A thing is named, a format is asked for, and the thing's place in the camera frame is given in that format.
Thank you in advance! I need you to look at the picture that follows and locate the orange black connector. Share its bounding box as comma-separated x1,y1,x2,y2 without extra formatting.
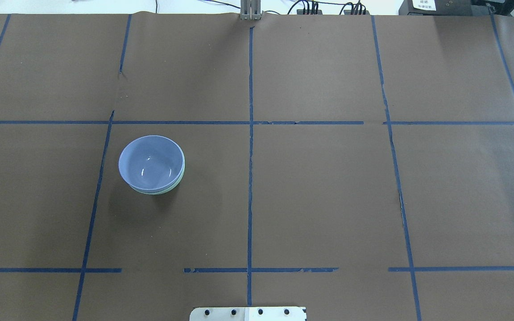
339,0,370,16
287,0,322,16

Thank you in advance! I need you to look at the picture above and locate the far orange black connector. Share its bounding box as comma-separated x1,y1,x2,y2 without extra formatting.
287,0,322,16

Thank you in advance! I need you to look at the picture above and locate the aluminium frame post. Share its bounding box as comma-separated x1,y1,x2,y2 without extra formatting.
240,0,263,21

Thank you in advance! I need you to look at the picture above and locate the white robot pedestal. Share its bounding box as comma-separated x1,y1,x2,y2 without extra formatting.
189,306,307,321

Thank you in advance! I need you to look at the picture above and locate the near orange black connector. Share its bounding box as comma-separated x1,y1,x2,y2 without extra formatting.
339,0,370,16

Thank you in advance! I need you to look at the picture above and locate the black computer box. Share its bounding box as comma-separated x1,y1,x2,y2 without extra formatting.
398,0,489,16

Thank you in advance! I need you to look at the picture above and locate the blue bowl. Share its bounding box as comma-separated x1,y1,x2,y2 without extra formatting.
118,136,186,195

